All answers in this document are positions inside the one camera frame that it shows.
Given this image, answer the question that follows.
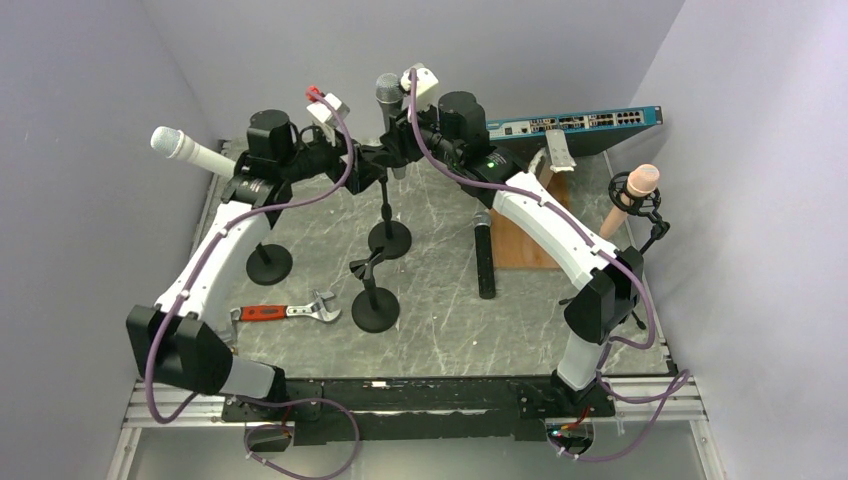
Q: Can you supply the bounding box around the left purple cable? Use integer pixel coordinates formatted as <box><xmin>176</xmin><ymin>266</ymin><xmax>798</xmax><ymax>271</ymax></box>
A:
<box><xmin>143</xmin><ymin>92</ymin><xmax>362</xmax><ymax>480</ymax></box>

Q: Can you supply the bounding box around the wooden board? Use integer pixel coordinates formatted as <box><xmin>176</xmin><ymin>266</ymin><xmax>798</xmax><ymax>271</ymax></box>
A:
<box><xmin>490</xmin><ymin>169</ymin><xmax>571</xmax><ymax>270</ymax></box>

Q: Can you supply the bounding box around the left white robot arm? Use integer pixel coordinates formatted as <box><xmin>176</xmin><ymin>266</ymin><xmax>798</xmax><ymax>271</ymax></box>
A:
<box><xmin>126</xmin><ymin>126</ymin><xmax>305</xmax><ymax>420</ymax></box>

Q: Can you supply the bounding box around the purple cable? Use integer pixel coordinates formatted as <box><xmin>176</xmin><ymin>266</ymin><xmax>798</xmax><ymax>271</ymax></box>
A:
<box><xmin>143</xmin><ymin>92</ymin><xmax>362</xmax><ymax>480</ymax></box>
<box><xmin>407</xmin><ymin>69</ymin><xmax>690</xmax><ymax>465</ymax></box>

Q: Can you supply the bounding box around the white microphone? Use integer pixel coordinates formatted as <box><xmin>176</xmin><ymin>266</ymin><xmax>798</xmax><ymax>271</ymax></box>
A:
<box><xmin>150</xmin><ymin>126</ymin><xmax>236</xmax><ymax>178</ymax></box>

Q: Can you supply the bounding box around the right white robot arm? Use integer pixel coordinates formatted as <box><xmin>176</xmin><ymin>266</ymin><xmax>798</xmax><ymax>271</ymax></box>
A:
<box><xmin>376</xmin><ymin>87</ymin><xmax>645</xmax><ymax>415</ymax></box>

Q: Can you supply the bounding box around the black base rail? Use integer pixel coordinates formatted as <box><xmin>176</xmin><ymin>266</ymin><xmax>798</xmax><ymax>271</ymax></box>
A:
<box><xmin>221</xmin><ymin>374</ymin><xmax>615</xmax><ymax>446</ymax></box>

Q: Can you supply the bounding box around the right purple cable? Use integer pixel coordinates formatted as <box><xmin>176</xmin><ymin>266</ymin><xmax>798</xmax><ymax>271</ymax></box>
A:
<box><xmin>407</xmin><ymin>69</ymin><xmax>690</xmax><ymax>465</ymax></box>

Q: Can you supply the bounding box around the silver grey microphone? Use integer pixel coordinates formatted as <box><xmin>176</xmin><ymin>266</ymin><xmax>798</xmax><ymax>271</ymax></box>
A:
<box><xmin>375</xmin><ymin>73</ymin><xmax>405</xmax><ymax>146</ymax></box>

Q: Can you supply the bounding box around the metal bracket with tube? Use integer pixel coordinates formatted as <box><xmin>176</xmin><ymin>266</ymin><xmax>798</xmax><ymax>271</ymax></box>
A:
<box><xmin>528</xmin><ymin>129</ymin><xmax>576</xmax><ymax>188</ymax></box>

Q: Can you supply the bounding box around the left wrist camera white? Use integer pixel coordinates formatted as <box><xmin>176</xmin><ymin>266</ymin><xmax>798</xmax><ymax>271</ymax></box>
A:
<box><xmin>305</xmin><ymin>86</ymin><xmax>350</xmax><ymax>146</ymax></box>

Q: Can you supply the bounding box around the pink microphone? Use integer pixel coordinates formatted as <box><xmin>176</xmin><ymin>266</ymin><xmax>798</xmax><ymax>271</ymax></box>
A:
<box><xmin>599</xmin><ymin>164</ymin><xmax>662</xmax><ymax>239</ymax></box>

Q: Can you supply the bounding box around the black mic stand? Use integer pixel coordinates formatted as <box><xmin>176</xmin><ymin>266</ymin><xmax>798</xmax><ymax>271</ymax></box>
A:
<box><xmin>349</xmin><ymin>246</ymin><xmax>400</xmax><ymax>334</ymax></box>
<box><xmin>368</xmin><ymin>171</ymin><xmax>412</xmax><ymax>260</ymax></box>

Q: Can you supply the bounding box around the left shock mount stand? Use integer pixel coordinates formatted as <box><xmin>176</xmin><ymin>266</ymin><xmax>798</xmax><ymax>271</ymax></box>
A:
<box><xmin>245</xmin><ymin>244</ymin><xmax>293</xmax><ymax>286</ymax></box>

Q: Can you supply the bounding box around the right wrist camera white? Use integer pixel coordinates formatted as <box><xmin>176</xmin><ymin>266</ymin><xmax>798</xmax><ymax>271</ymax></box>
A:
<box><xmin>399</xmin><ymin>63</ymin><xmax>440</xmax><ymax>111</ymax></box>

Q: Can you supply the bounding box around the red handled adjustable wrench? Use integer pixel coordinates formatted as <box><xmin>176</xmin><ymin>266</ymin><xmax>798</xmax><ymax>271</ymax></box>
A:
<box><xmin>230</xmin><ymin>290</ymin><xmax>342</xmax><ymax>324</ymax></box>

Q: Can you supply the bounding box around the blue network switch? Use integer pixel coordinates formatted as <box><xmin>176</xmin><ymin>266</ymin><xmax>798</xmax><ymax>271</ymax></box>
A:
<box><xmin>486</xmin><ymin>106</ymin><xmax>664</xmax><ymax>157</ymax></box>

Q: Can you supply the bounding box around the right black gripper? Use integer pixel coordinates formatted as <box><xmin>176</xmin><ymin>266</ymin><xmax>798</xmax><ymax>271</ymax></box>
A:
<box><xmin>380</xmin><ymin>94</ymin><xmax>462</xmax><ymax>170</ymax></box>

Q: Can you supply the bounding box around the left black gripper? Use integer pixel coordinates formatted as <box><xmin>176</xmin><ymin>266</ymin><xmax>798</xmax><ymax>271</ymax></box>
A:
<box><xmin>280</xmin><ymin>123</ymin><xmax>388</xmax><ymax>195</ymax></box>

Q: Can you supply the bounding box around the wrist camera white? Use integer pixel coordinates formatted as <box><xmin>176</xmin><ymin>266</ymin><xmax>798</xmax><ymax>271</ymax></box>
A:
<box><xmin>305</xmin><ymin>86</ymin><xmax>350</xmax><ymax>146</ymax></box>
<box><xmin>399</xmin><ymin>63</ymin><xmax>440</xmax><ymax>111</ymax></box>

